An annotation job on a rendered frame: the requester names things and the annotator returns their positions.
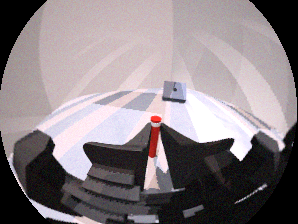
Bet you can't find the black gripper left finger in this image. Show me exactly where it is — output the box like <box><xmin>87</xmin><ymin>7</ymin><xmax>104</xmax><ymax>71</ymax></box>
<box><xmin>82</xmin><ymin>121</ymin><xmax>152</xmax><ymax>192</ymax></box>

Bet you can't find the dark red cylinder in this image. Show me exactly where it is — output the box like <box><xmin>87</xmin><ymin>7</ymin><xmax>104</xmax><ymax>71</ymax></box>
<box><xmin>148</xmin><ymin>116</ymin><xmax>161</xmax><ymax>157</ymax></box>

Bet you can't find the grey flat panel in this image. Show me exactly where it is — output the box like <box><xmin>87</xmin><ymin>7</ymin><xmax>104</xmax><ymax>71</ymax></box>
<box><xmin>162</xmin><ymin>80</ymin><xmax>186</xmax><ymax>103</ymax></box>

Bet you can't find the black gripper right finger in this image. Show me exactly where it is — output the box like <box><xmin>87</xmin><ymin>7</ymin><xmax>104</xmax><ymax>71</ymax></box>
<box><xmin>160</xmin><ymin>123</ymin><xmax>234</xmax><ymax>189</ymax></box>

